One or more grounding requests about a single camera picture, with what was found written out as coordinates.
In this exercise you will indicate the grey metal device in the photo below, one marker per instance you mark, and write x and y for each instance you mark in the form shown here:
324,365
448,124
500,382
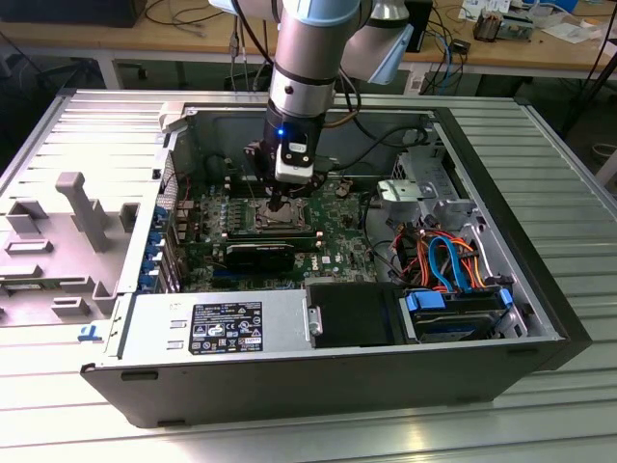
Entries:
518,29

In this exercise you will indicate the round coin cell battery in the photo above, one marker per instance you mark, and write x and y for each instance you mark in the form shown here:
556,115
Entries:
343,189

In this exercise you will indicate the large black box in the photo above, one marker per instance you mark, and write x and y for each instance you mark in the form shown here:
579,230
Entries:
72,12

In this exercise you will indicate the black office chair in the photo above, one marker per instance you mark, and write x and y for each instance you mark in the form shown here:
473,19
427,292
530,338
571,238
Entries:
48,87

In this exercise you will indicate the CPU socket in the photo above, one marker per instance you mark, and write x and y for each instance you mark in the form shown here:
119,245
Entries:
279,227

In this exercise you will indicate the black graphics card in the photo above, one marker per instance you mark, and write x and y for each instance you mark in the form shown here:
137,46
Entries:
260,259

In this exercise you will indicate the hard disk blue carrier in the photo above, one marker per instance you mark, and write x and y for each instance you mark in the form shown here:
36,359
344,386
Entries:
424,305

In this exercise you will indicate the white paper sheet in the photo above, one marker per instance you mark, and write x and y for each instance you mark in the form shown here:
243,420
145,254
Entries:
573,29

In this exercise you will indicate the small black power adapter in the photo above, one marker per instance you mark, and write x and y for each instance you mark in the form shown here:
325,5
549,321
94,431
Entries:
460,46

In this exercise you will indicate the black PC case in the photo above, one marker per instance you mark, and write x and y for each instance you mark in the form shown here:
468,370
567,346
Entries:
289,390

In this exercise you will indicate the green motherboard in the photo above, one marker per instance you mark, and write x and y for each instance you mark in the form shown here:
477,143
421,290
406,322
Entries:
337,231

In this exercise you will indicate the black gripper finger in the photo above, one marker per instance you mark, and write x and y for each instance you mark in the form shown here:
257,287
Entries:
258,159
313,185

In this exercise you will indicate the printed paper sheets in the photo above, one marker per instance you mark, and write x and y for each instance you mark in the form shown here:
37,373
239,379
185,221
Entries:
482,7

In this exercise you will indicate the blue expansion slot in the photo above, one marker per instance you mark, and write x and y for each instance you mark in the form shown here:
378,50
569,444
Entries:
224,279

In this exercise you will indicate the black tower box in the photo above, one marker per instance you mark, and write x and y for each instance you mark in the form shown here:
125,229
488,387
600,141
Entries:
424,24

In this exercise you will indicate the silver perforated drive cage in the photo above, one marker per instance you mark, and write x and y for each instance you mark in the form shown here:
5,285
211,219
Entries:
419,142

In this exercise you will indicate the white paper label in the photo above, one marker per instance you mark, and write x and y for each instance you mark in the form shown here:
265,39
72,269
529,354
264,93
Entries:
417,82

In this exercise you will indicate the small silver metal latch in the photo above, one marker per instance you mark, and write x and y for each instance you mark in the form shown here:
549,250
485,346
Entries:
314,320

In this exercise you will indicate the wooden desk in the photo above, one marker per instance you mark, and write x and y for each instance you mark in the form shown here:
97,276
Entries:
72,36

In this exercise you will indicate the brown metal heat sink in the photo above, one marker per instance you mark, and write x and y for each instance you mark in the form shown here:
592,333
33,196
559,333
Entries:
487,26

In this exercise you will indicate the silver power supply unit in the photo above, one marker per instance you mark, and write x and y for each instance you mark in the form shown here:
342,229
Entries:
154,333

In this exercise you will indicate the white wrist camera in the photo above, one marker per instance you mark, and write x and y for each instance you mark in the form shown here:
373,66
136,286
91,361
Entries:
294,172

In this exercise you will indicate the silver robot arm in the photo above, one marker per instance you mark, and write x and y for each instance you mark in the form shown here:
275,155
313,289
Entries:
308,53

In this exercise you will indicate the silver metal drive bracket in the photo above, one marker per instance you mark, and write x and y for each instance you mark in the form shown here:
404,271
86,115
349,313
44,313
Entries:
400,190

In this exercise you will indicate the green RAM stick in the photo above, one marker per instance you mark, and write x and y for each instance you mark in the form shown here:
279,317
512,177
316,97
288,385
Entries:
29,287

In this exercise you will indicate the grey plastic parts rack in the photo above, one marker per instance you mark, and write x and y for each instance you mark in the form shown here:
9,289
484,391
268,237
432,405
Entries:
48,255

